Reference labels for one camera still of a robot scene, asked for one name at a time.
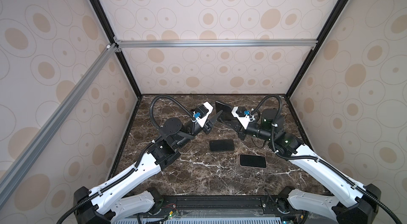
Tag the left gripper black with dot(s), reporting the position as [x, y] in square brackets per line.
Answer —
[209, 124]

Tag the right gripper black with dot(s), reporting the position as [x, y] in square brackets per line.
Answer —
[237, 127]

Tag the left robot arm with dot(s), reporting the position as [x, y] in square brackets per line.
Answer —
[108, 202]

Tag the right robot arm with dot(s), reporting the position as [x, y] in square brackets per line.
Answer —
[351, 202]

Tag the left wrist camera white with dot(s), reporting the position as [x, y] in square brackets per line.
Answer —
[202, 112]

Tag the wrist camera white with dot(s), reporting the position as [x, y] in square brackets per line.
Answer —
[202, 112]
[242, 115]

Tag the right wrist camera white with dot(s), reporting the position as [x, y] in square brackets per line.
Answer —
[242, 115]

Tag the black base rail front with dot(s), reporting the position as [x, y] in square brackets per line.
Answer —
[220, 210]

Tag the horizontal aluminium rail back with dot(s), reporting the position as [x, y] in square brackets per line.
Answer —
[217, 43]

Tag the aluminium rail left wall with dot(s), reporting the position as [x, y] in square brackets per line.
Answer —
[31, 153]

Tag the black frame post left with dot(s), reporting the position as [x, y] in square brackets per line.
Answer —
[104, 22]

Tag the black frame post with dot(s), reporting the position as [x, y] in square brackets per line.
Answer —
[326, 29]
[104, 22]

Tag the black frame post right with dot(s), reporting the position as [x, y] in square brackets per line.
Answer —
[326, 29]

